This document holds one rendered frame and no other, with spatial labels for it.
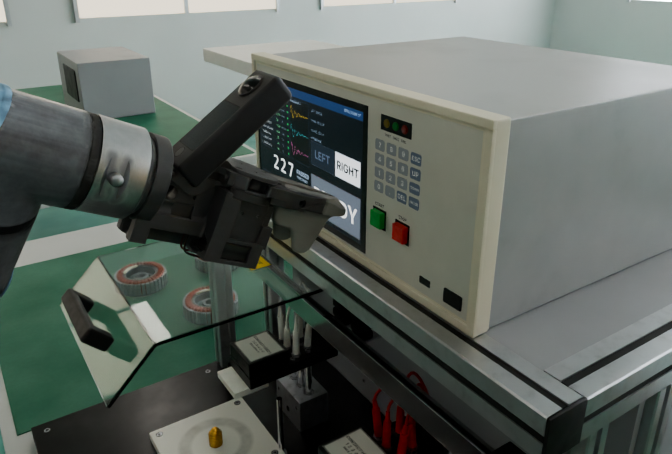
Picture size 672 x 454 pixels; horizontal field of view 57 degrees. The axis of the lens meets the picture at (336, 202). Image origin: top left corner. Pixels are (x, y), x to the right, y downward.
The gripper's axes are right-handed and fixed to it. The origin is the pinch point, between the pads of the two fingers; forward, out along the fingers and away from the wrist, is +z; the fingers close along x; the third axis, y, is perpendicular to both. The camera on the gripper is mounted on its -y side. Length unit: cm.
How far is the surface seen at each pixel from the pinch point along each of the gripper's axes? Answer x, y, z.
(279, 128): -21.6, -4.1, 4.1
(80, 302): -21.6, 23.0, -13.4
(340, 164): -7.2, -3.2, 4.5
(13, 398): -52, 55, -8
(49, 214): -331, 105, 62
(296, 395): -18.5, 33.0, 21.0
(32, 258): -107, 50, 2
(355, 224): -4.1, 2.5, 7.1
